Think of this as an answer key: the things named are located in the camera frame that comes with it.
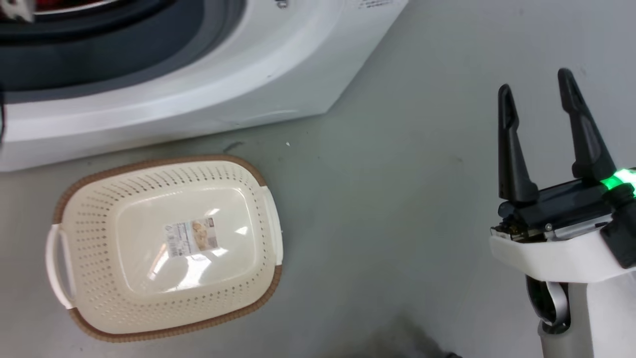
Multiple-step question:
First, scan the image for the white front-load washing machine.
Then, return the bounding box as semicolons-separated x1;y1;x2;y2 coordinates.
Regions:
0;0;409;173

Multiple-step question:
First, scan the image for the cream plastic laundry basket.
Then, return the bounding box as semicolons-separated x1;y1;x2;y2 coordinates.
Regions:
46;155;284;343

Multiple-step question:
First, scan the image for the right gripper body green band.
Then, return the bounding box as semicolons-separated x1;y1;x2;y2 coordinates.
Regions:
489;168;636;284

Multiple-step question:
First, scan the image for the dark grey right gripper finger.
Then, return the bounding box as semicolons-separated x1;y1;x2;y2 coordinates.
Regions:
557;68;618;182
498;84;540;203

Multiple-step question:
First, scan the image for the red garment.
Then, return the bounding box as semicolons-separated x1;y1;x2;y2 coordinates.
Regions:
34;0;116;13

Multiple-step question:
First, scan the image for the printed paper label sticker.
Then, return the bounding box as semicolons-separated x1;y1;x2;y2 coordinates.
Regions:
165;218;220;258

